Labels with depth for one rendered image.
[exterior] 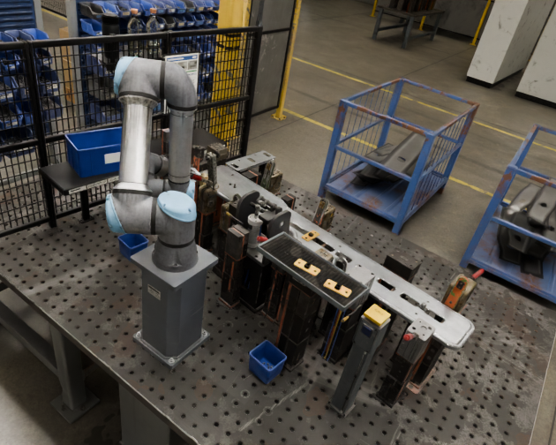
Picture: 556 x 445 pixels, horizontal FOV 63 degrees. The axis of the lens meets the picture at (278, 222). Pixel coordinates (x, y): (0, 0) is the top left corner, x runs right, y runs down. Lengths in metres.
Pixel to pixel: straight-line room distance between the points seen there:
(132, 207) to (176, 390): 0.66
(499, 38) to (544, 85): 1.12
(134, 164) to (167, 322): 0.54
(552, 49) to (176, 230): 8.47
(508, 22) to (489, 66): 0.76
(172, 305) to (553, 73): 8.51
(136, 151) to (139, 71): 0.24
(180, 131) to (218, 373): 0.86
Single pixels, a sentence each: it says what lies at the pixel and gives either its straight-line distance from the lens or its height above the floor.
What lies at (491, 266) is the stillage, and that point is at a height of 0.19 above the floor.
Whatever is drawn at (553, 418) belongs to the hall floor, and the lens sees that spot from 3.21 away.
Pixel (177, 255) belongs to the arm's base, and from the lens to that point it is 1.48.
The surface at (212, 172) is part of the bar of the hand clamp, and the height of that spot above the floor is 1.13.
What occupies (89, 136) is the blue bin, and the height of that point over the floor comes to 1.14.
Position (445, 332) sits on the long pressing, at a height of 1.00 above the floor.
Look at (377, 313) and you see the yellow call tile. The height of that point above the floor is 1.16.
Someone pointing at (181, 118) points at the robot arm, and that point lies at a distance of 1.53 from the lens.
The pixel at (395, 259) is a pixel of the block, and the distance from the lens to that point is 1.90.
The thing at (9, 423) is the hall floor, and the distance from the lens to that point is 2.58.
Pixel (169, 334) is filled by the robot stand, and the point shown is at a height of 0.85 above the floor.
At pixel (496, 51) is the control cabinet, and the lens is 9.48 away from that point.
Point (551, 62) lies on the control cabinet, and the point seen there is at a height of 0.70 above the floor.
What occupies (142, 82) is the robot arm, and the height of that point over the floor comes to 1.61.
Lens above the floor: 2.10
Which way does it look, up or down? 34 degrees down
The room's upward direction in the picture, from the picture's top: 11 degrees clockwise
